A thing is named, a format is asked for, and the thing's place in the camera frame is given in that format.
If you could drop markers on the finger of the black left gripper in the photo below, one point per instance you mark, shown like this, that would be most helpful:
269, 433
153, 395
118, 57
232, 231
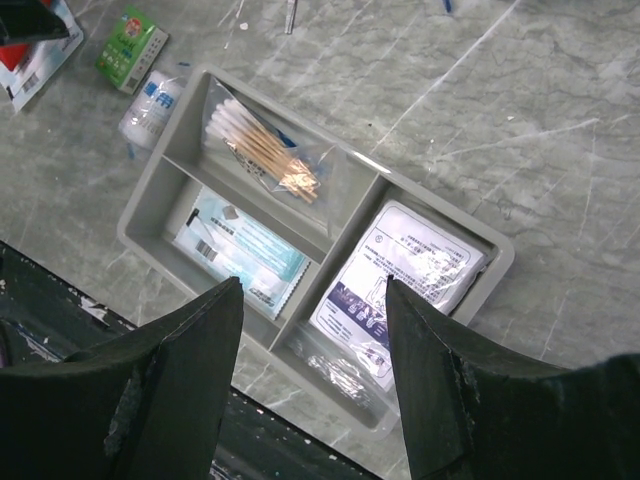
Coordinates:
29, 21

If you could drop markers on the grey plastic divided tray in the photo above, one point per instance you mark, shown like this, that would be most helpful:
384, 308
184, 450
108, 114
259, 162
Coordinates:
179, 167

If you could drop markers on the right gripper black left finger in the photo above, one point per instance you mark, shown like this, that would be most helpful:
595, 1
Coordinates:
145, 405

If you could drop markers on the cotton swabs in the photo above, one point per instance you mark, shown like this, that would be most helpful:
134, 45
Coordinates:
309, 178

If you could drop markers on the white blue instruction packet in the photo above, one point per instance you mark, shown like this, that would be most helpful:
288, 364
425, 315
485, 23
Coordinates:
400, 253

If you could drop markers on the light blue gauze packet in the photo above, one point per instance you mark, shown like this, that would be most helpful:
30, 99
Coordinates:
41, 62
229, 243

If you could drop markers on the black mounting base rail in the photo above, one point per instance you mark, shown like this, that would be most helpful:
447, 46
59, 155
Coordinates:
45, 319

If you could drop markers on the red first aid pouch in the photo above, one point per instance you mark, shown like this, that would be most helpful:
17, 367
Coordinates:
14, 57

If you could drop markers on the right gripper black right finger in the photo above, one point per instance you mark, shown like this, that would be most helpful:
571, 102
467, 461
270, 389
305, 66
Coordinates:
473, 409

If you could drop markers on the orange handled scissors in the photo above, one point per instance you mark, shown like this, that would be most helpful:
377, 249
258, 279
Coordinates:
290, 16

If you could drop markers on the green medicine box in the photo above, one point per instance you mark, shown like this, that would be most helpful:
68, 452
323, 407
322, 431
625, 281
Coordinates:
132, 47

